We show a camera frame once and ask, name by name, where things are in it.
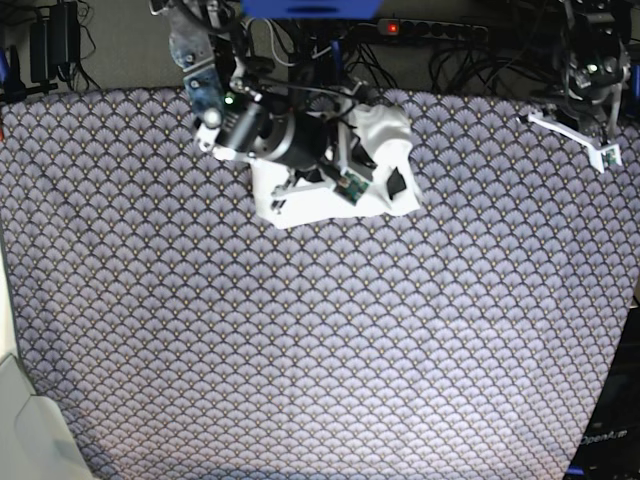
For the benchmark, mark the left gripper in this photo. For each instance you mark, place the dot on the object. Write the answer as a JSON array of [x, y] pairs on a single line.
[[592, 93]]

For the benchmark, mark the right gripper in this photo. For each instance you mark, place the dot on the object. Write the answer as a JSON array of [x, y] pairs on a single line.
[[295, 140]]

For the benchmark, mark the white printed T-shirt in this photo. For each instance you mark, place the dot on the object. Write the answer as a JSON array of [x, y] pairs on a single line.
[[385, 135]]

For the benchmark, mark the black power strip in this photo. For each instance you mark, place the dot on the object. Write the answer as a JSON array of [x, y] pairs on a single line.
[[422, 29]]

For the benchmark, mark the blue box overhead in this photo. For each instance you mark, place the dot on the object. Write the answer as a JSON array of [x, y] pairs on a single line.
[[311, 9]]

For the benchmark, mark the patterned grey tablecloth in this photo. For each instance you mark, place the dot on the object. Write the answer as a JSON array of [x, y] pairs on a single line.
[[185, 338]]

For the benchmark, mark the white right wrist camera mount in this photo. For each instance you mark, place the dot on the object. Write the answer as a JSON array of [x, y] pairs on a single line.
[[336, 173]]

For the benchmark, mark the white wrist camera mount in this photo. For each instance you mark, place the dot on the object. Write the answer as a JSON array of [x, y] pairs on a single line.
[[602, 150], [336, 173]]

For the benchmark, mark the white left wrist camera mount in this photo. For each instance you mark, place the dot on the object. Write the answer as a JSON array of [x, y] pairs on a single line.
[[602, 150]]

